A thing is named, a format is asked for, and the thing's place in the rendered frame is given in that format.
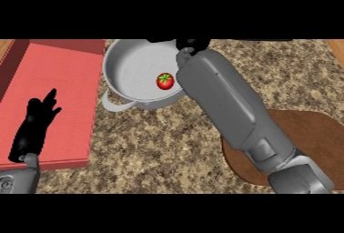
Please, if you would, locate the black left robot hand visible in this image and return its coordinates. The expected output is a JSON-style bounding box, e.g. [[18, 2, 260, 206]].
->
[[8, 87, 64, 164]]

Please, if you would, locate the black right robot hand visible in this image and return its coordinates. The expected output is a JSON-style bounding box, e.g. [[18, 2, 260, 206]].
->
[[147, 38, 213, 56]]

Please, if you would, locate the red tomato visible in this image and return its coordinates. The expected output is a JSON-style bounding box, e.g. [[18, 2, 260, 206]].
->
[[157, 72, 176, 91]]

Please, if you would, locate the grey metal pot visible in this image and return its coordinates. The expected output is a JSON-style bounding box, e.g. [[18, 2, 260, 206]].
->
[[101, 38, 188, 113]]

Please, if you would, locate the brown wooden cutting board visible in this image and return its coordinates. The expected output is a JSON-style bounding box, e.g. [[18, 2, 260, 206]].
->
[[222, 109, 344, 187]]

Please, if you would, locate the red rectangular block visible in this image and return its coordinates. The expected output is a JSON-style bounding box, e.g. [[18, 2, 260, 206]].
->
[[0, 38, 107, 171]]

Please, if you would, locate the pale wooden strip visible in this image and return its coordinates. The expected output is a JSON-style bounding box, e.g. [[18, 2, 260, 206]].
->
[[325, 38, 344, 70], [0, 38, 17, 66]]

